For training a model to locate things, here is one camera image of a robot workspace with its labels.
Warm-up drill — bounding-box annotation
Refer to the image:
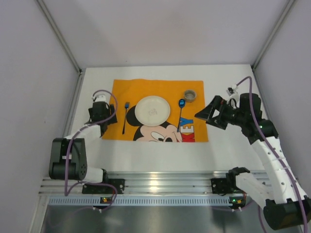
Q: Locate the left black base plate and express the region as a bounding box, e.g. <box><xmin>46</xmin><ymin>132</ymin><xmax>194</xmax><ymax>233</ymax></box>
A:
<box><xmin>82</xmin><ymin>178</ymin><xmax>125</xmax><ymax>194</ymax></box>

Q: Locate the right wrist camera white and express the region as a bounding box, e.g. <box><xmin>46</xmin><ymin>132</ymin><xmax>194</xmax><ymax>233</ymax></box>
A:
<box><xmin>226</xmin><ymin>84</ymin><xmax>239</xmax><ymax>99</ymax></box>

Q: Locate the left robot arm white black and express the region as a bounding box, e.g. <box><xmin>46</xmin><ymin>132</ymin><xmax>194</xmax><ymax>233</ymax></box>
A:
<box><xmin>49</xmin><ymin>101</ymin><xmax>117</xmax><ymax>183</ymax></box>

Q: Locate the blue metal fork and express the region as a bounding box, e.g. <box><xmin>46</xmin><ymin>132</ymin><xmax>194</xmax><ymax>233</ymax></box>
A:
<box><xmin>122</xmin><ymin>102</ymin><xmax>130</xmax><ymax>135</ymax></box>

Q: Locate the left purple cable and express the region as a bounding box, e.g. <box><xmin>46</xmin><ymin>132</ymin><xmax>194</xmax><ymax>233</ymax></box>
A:
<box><xmin>63</xmin><ymin>90</ymin><xmax>119</xmax><ymax>212</ymax></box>

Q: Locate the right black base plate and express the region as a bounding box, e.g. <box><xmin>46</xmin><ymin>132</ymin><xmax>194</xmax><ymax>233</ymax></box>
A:
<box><xmin>210</xmin><ymin>178</ymin><xmax>234</xmax><ymax>196</ymax></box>

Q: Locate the cream round plate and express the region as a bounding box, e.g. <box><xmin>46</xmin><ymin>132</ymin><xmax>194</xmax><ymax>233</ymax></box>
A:
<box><xmin>135</xmin><ymin>96</ymin><xmax>171</xmax><ymax>127</ymax></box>

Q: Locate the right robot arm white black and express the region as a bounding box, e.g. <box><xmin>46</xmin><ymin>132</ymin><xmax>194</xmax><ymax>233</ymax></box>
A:
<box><xmin>195</xmin><ymin>93</ymin><xmax>311</xmax><ymax>230</ymax></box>

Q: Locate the orange cartoon mouse placemat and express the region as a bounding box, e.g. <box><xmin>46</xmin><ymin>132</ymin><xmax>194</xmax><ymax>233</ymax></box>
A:
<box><xmin>103</xmin><ymin>79</ymin><xmax>208</xmax><ymax>143</ymax></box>

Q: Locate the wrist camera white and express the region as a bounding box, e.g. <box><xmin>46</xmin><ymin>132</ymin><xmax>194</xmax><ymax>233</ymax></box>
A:
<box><xmin>226</xmin><ymin>84</ymin><xmax>239</xmax><ymax>99</ymax></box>
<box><xmin>92</xmin><ymin>94</ymin><xmax>107</xmax><ymax>102</ymax></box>

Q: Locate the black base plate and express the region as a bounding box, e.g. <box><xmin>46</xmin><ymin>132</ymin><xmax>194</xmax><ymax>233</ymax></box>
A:
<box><xmin>82</xmin><ymin>178</ymin><xmax>125</xmax><ymax>194</ymax></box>
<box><xmin>210</xmin><ymin>178</ymin><xmax>234</xmax><ymax>196</ymax></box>

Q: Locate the slotted grey cable duct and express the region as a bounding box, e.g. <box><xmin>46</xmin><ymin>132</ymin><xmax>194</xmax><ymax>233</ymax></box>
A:
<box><xmin>48</xmin><ymin>196</ymin><xmax>246</xmax><ymax>206</ymax></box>

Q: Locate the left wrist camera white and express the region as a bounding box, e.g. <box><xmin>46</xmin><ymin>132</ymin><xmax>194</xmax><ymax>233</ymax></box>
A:
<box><xmin>92</xmin><ymin>94</ymin><xmax>107</xmax><ymax>102</ymax></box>

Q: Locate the aluminium mounting rail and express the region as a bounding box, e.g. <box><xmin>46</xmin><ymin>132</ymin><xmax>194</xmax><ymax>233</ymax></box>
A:
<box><xmin>38</xmin><ymin>171</ymin><xmax>303</xmax><ymax>195</ymax></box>

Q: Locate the blue metal spoon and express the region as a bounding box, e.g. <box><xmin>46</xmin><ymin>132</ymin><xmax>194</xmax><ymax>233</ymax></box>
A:
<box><xmin>177</xmin><ymin>99</ymin><xmax>186</xmax><ymax>132</ymax></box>

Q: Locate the small grey ceramic cup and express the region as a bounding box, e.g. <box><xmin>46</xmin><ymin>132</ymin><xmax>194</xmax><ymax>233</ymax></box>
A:
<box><xmin>184</xmin><ymin>89</ymin><xmax>197</xmax><ymax>102</ymax></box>

